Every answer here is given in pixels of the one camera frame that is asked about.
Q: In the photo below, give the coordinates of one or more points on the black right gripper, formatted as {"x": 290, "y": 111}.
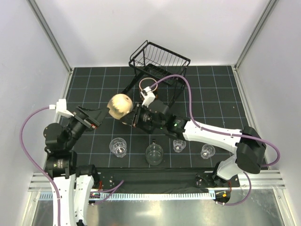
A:
{"x": 134, "y": 118}

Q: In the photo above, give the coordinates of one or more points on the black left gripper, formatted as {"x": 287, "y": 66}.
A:
{"x": 96, "y": 115}

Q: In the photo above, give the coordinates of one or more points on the beige ceramic mug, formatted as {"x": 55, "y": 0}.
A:
{"x": 119, "y": 106}

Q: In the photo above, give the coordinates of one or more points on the black mug with pink rim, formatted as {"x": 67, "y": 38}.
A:
{"x": 147, "y": 82}

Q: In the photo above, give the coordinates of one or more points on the grey-green ceramic mug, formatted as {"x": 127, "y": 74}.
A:
{"x": 154, "y": 154}

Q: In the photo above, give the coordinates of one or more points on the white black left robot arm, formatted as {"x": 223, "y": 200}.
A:
{"x": 71, "y": 184}

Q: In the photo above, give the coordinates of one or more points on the clear faceted plastic cup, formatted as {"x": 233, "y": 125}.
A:
{"x": 179, "y": 145}
{"x": 207, "y": 151}

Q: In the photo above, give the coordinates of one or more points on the black gridded table mat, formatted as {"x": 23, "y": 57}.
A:
{"x": 246, "y": 146}

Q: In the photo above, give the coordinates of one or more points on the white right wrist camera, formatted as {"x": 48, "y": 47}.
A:
{"x": 148, "y": 96}

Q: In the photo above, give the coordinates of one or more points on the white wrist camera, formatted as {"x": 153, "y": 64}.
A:
{"x": 61, "y": 109}
{"x": 148, "y": 96}

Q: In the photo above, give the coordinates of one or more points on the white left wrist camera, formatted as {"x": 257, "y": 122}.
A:
{"x": 61, "y": 109}

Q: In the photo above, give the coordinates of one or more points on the black wire dish rack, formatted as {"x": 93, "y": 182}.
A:
{"x": 165, "y": 66}

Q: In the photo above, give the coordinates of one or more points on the slotted white cable duct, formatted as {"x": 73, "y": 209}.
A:
{"x": 47, "y": 196}

